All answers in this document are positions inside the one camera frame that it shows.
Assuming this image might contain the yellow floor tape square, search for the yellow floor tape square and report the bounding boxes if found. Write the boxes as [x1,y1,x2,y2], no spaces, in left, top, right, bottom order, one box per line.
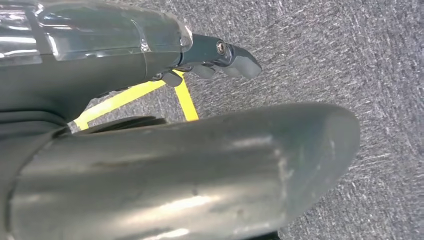
[73,69,200,131]

